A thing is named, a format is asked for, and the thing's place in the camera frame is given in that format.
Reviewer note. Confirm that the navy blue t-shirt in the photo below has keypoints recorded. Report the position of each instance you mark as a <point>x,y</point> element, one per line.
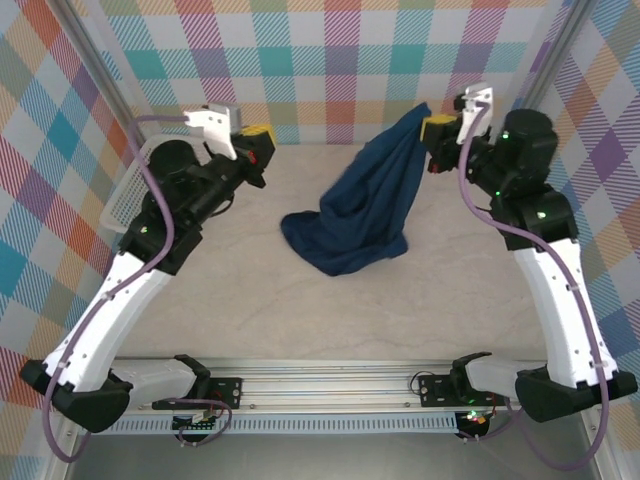
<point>360,220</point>

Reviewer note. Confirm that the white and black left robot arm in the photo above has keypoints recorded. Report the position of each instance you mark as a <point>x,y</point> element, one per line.
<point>115,310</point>

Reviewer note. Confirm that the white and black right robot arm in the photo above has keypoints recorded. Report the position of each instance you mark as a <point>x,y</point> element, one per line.
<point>555,300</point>

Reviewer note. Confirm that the white plastic mesh basket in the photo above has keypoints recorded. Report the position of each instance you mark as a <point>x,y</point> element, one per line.
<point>125,200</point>

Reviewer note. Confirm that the small electronics board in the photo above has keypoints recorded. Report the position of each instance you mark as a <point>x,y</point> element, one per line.
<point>195,422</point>
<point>475,419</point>

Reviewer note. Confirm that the aluminium corner post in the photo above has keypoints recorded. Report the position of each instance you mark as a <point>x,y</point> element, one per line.
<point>100,65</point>
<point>560,50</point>

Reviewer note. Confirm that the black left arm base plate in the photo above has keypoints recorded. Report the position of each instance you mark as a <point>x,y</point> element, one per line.
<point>227,392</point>

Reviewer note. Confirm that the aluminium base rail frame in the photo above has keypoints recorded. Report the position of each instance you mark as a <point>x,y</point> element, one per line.
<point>325,386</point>

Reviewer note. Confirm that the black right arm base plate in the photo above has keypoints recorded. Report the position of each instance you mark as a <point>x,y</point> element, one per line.
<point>435,390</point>

